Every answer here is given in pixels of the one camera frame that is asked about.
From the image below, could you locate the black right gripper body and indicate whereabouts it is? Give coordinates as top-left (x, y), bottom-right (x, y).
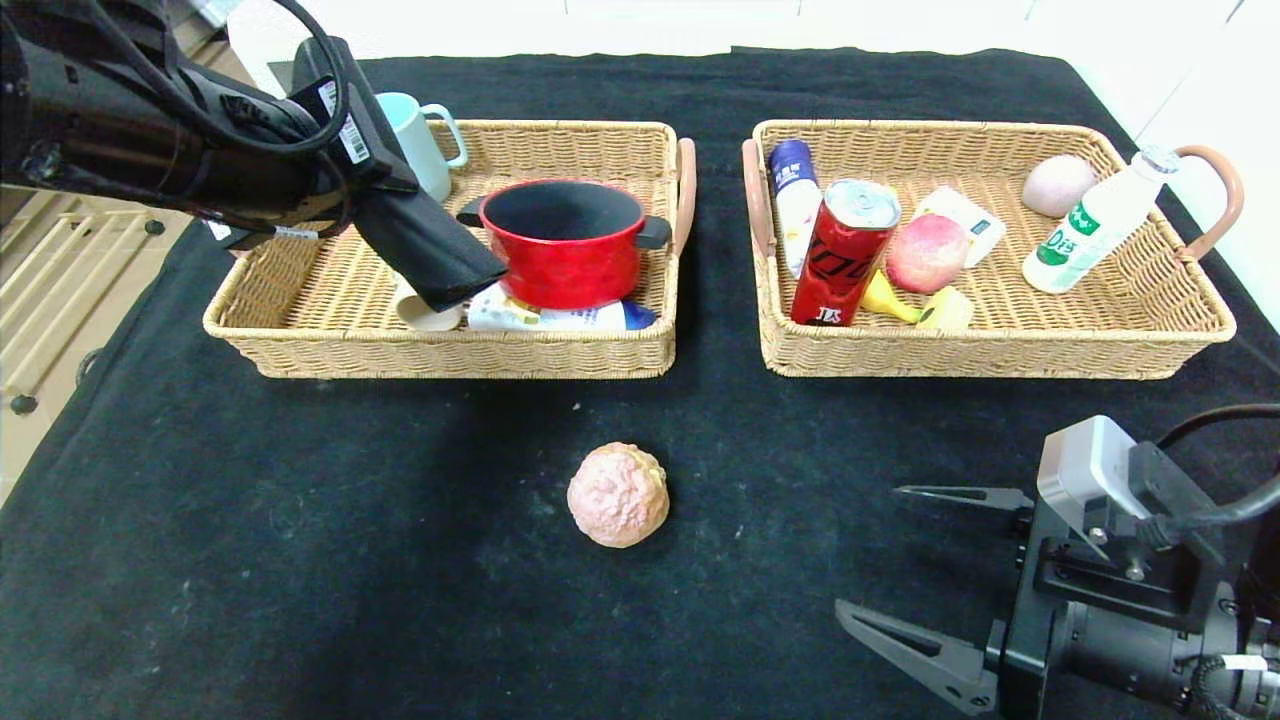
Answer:
top-left (997, 497), bottom-right (1240, 720)

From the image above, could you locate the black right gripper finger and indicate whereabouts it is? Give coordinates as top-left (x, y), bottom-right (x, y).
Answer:
top-left (891, 484), bottom-right (1035, 536)
top-left (834, 598), bottom-right (1008, 717)

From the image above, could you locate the small yellow box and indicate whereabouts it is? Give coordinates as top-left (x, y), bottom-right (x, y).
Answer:
top-left (918, 286), bottom-right (975, 333)

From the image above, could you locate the red peach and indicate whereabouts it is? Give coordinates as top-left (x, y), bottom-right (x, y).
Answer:
top-left (886, 213), bottom-right (971, 295)

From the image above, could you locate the red soda can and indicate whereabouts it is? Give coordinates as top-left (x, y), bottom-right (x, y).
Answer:
top-left (789, 178), bottom-right (902, 328)

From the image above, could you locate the pink crumbly bun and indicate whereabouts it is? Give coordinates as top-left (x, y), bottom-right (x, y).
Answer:
top-left (566, 442), bottom-right (670, 550)

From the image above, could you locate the red pot grey inside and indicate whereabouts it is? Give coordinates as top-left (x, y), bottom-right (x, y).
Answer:
top-left (456, 178), bottom-right (673, 311)

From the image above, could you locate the wicker basket with banana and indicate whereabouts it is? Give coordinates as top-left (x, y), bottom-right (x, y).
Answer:
top-left (741, 120), bottom-right (1246, 379)

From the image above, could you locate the wicker basket with mug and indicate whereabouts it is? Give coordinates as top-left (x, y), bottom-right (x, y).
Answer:
top-left (203, 120), bottom-right (697, 381)

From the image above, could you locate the yellow banana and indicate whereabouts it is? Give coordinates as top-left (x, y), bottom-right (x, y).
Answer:
top-left (860, 268), bottom-right (926, 324)

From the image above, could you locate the white juice carton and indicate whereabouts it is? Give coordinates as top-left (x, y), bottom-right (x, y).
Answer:
top-left (915, 186), bottom-right (1007, 269)

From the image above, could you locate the white bottle green label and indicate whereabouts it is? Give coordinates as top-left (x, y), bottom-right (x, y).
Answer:
top-left (1021, 147), bottom-right (1181, 295)

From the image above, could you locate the pale pink egg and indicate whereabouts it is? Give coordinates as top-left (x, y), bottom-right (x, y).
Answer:
top-left (1021, 155), bottom-right (1099, 219)

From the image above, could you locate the white bottle dark blue cap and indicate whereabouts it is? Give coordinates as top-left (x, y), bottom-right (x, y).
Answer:
top-left (766, 140), bottom-right (823, 279)

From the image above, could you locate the white background table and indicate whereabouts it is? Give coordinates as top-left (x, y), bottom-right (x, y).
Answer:
top-left (228, 0), bottom-right (1061, 113)

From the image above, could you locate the white bottle with yellow print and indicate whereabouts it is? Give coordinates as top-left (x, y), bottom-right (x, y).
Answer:
top-left (466, 282), bottom-right (658, 333)

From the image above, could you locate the beige paper cup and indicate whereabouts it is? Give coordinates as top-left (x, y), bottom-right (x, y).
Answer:
top-left (395, 280), bottom-right (466, 333)

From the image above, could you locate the black table cloth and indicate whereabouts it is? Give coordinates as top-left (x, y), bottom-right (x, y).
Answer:
top-left (0, 50), bottom-right (1280, 720)

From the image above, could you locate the light blue mug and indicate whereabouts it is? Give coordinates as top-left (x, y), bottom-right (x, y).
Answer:
top-left (376, 92), bottom-right (469, 204)

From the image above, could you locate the light wooden rack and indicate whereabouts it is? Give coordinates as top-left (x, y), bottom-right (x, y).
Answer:
top-left (0, 190), bottom-right (168, 416)

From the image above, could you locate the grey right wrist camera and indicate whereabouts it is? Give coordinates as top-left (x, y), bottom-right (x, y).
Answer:
top-left (1036, 415), bottom-right (1153, 563)

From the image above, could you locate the black right camera cable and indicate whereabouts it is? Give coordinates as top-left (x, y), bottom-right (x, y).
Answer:
top-left (1140, 403), bottom-right (1280, 549)

